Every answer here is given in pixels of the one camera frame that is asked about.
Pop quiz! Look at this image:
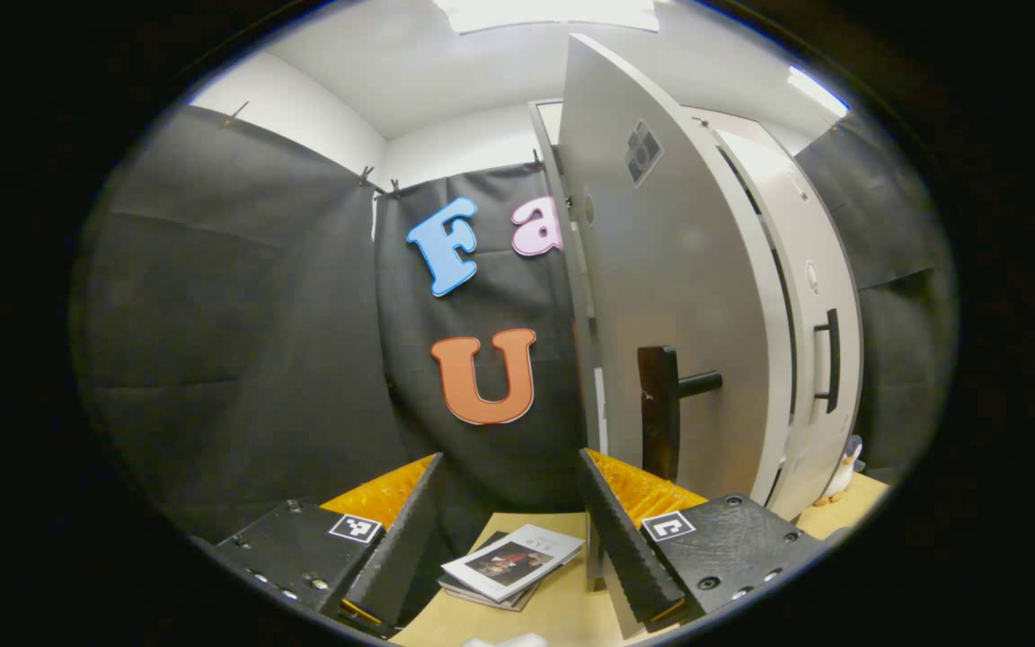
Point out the grey book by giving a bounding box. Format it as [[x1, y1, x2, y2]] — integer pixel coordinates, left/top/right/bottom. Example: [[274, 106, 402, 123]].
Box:
[[438, 532, 541, 614]]

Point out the white cabinet door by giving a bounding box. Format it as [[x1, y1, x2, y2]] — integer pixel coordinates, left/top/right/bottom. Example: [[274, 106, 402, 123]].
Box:
[[558, 34, 794, 641], [715, 126, 865, 522]]

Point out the penguin toy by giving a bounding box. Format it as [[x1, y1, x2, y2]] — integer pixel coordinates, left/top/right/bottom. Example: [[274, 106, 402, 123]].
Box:
[[812, 435, 865, 507]]

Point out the small ceiling light panel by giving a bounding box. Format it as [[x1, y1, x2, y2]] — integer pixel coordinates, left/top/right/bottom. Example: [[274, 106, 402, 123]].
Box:
[[785, 66, 851, 118]]

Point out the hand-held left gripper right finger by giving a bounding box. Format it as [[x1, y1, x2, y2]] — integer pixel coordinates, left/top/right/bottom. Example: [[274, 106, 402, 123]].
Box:
[[579, 448, 830, 634]]

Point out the large ceiling light panel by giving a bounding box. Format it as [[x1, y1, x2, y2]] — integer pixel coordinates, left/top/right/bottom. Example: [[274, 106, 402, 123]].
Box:
[[432, 0, 662, 35]]

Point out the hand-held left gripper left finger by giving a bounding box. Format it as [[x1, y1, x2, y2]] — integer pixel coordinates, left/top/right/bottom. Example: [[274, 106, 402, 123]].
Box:
[[210, 452, 445, 641]]

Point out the white photo cover book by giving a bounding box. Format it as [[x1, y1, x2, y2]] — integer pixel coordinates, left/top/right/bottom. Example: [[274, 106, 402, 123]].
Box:
[[441, 524, 587, 603]]

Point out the black backdrop cloth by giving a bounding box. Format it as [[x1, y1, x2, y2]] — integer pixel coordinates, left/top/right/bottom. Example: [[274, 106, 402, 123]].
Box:
[[73, 99, 959, 540]]

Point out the white cabinet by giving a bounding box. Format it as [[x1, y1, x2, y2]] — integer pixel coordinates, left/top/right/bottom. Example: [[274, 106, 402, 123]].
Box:
[[531, 97, 864, 522]]

